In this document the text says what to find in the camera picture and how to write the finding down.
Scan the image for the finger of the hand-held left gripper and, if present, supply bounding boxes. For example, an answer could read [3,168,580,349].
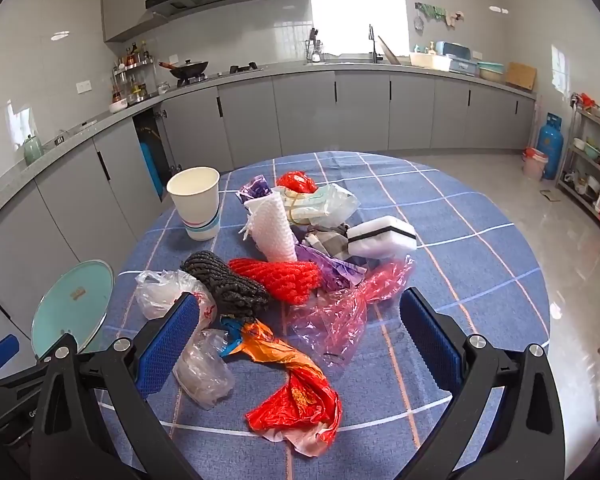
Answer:
[0,334,21,386]
[0,365,51,401]

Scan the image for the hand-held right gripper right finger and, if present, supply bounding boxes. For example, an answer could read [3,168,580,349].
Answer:
[399,287,566,480]

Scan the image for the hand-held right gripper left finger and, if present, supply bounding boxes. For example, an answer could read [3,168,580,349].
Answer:
[30,291,216,480]

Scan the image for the clear plastic bag red print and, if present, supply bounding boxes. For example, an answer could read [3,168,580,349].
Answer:
[135,269,218,323]

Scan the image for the blue plastic wrapper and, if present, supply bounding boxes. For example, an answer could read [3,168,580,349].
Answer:
[219,316,248,359]

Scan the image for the dark grey knitted cloth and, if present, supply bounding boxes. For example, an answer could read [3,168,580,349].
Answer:
[180,250,271,321]

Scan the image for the pink translucent plastic bag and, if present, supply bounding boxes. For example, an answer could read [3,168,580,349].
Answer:
[286,255,415,368]

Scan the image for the white sponge black stripe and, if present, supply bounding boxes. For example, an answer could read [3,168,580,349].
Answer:
[346,215,417,260]

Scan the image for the purple foil wrapper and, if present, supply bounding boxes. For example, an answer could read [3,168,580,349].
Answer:
[237,174,273,206]
[296,244,368,293]

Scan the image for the red foam net sleeve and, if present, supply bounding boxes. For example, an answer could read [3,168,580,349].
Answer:
[228,257,323,306]

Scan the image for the white paper cup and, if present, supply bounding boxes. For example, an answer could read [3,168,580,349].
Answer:
[166,166,222,242]

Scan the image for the orange red plastic bag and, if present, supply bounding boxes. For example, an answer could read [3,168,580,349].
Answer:
[230,320,343,458]

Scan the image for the plaid cloth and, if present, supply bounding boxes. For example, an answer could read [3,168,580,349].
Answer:
[300,222,368,263]

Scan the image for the white foam net sleeve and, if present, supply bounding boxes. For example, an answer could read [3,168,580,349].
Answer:
[238,194,298,263]

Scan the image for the pale translucent plastic bag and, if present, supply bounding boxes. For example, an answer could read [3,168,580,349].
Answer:
[272,183,361,228]

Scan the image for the blue plaid tablecloth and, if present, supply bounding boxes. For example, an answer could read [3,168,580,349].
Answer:
[87,151,566,480]

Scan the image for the blue water filter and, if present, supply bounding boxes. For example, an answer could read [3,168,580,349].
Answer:
[139,142,163,196]

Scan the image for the pale green kettle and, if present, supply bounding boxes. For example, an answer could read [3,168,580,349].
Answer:
[23,135,45,165]

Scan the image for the white red bucket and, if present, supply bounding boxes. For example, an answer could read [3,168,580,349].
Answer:
[522,147,550,179]

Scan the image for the blue gas cylinder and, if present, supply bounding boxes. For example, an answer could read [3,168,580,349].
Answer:
[536,112,564,181]

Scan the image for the metal storage shelf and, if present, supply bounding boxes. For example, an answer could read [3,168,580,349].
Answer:
[555,92,600,241]

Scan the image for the grey kitchen base cabinets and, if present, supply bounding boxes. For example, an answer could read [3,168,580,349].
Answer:
[0,71,538,341]

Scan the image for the black wok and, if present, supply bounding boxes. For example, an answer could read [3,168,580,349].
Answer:
[159,60,210,81]

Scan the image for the teal plastic basin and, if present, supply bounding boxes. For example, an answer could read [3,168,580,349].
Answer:
[476,61,506,82]

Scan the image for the metal corner spice rack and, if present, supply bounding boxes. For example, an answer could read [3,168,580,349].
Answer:
[111,42,156,106]

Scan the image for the wooden cutting board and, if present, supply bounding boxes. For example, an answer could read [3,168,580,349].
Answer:
[505,62,537,92]

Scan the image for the white plastic basin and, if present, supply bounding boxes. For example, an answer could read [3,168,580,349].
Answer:
[409,51,452,71]

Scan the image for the blue dish box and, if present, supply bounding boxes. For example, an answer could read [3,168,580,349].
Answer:
[442,41,481,78]

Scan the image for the gas stove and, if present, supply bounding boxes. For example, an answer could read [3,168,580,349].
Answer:
[170,62,266,88]

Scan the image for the group of seasoning bottles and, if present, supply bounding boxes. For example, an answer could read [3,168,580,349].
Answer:
[112,42,153,103]

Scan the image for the grey leaning board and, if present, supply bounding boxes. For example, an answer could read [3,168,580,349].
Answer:
[377,35,403,66]

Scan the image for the grey stone countertop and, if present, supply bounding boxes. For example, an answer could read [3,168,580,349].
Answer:
[0,57,538,226]

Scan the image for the black sink faucet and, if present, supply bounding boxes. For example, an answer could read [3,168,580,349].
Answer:
[367,24,383,64]

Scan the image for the metal utensil rack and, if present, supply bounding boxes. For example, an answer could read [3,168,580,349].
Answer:
[305,27,326,63]

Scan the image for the bright kitchen window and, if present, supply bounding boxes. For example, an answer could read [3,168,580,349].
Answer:
[311,0,411,56]

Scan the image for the wall hook rail with utensils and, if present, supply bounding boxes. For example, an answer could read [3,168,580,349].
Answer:
[414,2,466,28]

